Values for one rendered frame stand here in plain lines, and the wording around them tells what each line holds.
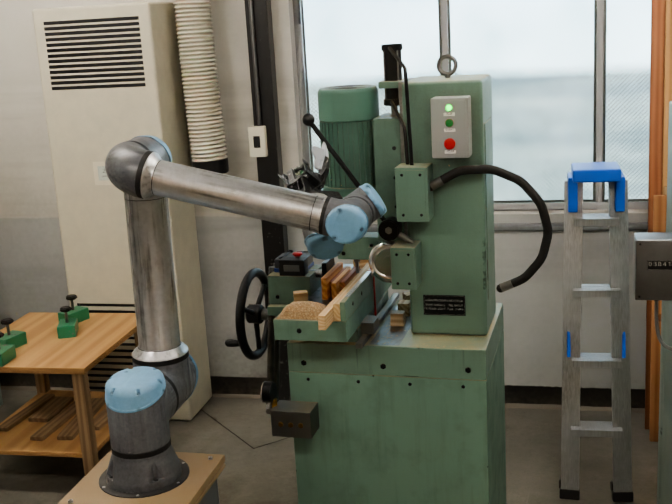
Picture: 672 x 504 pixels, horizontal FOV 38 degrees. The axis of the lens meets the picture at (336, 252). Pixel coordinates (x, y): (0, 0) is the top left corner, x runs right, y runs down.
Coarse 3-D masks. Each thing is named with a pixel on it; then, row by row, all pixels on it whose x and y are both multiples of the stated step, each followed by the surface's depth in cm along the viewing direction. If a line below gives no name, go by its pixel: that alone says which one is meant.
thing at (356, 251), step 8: (368, 232) 290; (376, 232) 289; (360, 240) 285; (368, 240) 284; (376, 240) 283; (344, 248) 287; (352, 248) 286; (360, 248) 285; (344, 256) 287; (352, 256) 287; (360, 256) 286; (368, 256) 285
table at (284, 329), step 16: (320, 288) 295; (384, 288) 306; (272, 304) 292; (288, 304) 291; (368, 304) 286; (288, 320) 267; (304, 320) 265; (352, 320) 269; (288, 336) 268; (304, 336) 266; (320, 336) 265; (336, 336) 264
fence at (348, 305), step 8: (368, 280) 286; (376, 280) 296; (360, 288) 277; (368, 288) 286; (352, 296) 268; (360, 296) 277; (344, 304) 261; (352, 304) 268; (344, 312) 261; (352, 312) 269; (344, 320) 262
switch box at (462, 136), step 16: (448, 96) 258; (464, 96) 256; (432, 112) 256; (448, 112) 255; (464, 112) 254; (432, 128) 257; (448, 128) 256; (464, 128) 255; (432, 144) 258; (464, 144) 256
